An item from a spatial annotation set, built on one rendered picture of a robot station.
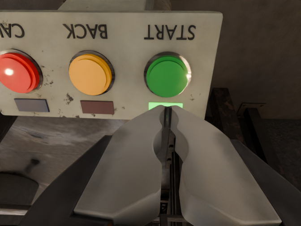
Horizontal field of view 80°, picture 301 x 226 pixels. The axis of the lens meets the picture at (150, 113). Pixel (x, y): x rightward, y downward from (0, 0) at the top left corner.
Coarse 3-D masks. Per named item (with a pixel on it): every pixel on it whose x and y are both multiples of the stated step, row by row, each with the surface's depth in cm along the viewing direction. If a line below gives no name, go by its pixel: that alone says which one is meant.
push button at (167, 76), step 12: (156, 60) 16; (168, 60) 16; (180, 60) 16; (156, 72) 17; (168, 72) 17; (180, 72) 16; (156, 84) 17; (168, 84) 17; (180, 84) 17; (168, 96) 18
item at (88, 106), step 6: (84, 102) 20; (90, 102) 20; (96, 102) 20; (102, 102) 20; (108, 102) 20; (84, 108) 20; (90, 108) 20; (96, 108) 20; (102, 108) 20; (108, 108) 20
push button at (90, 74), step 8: (80, 56) 17; (88, 56) 17; (96, 56) 17; (72, 64) 17; (80, 64) 17; (88, 64) 17; (96, 64) 17; (104, 64) 17; (72, 72) 17; (80, 72) 17; (88, 72) 17; (96, 72) 17; (104, 72) 17; (72, 80) 18; (80, 80) 17; (88, 80) 17; (96, 80) 17; (104, 80) 17; (80, 88) 18; (88, 88) 18; (96, 88) 18; (104, 88) 18
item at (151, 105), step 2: (150, 102) 19; (150, 104) 19; (152, 104) 19; (154, 104) 19; (156, 104) 19; (158, 104) 19; (160, 104) 19; (162, 104) 19; (164, 104) 19; (166, 104) 19; (168, 104) 19; (170, 104) 19; (172, 104) 19; (174, 104) 19; (176, 104) 19; (178, 104) 19; (180, 104) 19; (182, 104) 19; (150, 106) 19; (152, 106) 19; (154, 106) 19; (180, 106) 19; (150, 108) 20
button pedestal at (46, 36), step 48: (96, 0) 21; (144, 0) 21; (0, 48) 17; (48, 48) 17; (96, 48) 17; (144, 48) 17; (192, 48) 16; (0, 96) 20; (48, 96) 20; (96, 96) 19; (144, 96) 19; (192, 96) 19
